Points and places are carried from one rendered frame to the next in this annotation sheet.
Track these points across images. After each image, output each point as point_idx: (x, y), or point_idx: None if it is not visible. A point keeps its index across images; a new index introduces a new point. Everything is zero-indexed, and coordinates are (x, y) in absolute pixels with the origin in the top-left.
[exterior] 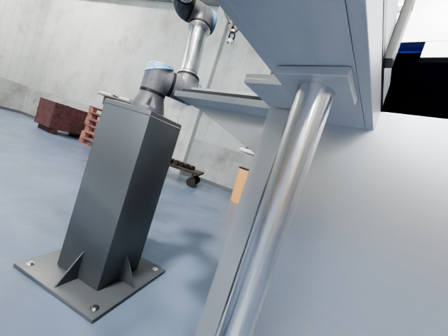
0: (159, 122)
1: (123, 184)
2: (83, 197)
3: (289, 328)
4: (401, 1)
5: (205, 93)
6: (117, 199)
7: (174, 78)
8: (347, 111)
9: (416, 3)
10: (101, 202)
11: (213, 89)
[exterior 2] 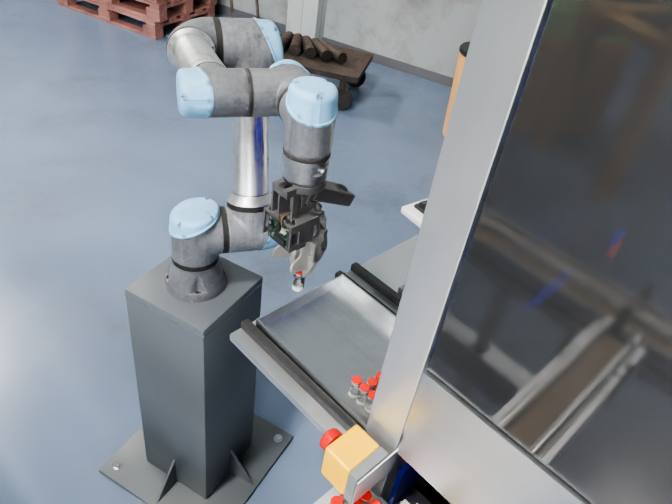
0: (220, 324)
1: (197, 408)
2: (149, 405)
3: None
4: (480, 486)
5: (276, 358)
6: (195, 422)
7: (225, 236)
8: None
9: (493, 503)
10: (174, 418)
11: (288, 350)
